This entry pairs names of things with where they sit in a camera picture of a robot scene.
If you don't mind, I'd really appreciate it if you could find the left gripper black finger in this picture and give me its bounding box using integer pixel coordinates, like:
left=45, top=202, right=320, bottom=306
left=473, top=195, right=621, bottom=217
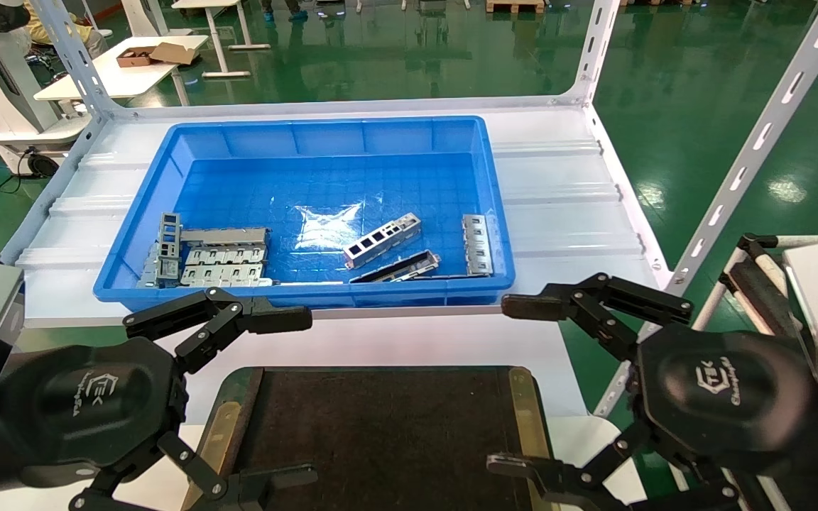
left=124, top=287, right=313, bottom=375
left=68, top=431, right=319, bottom=511

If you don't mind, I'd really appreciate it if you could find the white table with cardboard box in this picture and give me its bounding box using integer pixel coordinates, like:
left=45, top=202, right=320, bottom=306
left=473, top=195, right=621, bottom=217
left=33, top=34, right=211, bottom=109

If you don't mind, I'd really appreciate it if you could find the blue plastic bin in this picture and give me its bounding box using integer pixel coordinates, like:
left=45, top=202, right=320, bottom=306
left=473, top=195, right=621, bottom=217
left=93, top=116, right=516, bottom=311

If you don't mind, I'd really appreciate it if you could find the metal plate with square cutouts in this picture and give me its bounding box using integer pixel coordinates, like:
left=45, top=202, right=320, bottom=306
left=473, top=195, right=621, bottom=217
left=461, top=214, right=495, bottom=277
left=342, top=212, right=423, bottom=270

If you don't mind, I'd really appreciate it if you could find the upright grey metal bracket part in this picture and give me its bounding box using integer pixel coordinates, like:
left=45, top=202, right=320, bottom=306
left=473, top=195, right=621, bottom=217
left=156, top=211, right=183, bottom=285

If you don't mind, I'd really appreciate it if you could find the flat grey metal plate part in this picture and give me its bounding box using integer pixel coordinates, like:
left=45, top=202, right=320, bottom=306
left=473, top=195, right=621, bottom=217
left=180, top=227, right=272, bottom=249
left=180, top=263, right=273, bottom=287
left=185, top=246, right=268, bottom=268

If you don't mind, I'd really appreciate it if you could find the dark mat with brass edges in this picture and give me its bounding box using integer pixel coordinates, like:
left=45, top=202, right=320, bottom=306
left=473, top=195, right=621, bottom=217
left=196, top=366, right=556, bottom=511

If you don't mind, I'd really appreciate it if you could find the black floor cable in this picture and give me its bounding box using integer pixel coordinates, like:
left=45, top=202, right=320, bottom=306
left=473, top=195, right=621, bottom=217
left=0, top=147, right=49, bottom=194

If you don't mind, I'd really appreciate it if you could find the white table with pedestal legs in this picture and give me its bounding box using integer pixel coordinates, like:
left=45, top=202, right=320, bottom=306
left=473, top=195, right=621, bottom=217
left=171, top=0, right=272, bottom=79

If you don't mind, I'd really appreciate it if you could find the white slotted shelf post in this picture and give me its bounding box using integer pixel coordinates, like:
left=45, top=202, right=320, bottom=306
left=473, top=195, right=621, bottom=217
left=569, top=0, right=627, bottom=107
left=592, top=0, right=818, bottom=418
left=29, top=0, right=123, bottom=120

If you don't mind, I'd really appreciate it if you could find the wooden pallet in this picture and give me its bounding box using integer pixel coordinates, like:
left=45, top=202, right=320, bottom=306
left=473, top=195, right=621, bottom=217
left=486, top=0, right=546, bottom=14

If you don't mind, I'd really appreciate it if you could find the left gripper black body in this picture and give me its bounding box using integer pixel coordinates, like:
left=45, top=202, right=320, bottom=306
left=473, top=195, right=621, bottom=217
left=0, top=336, right=190, bottom=492

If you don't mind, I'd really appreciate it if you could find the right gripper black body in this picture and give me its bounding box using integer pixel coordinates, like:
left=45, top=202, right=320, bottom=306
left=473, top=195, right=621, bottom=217
left=636, top=326, right=816, bottom=463

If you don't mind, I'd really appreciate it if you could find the open brown cardboard box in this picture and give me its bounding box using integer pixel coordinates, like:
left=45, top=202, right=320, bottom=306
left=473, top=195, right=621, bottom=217
left=116, top=42, right=197, bottom=69

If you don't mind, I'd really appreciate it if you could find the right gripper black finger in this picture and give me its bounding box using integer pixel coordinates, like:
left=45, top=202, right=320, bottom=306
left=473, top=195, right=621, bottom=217
left=501, top=273, right=694, bottom=362
left=486, top=418, right=738, bottom=511

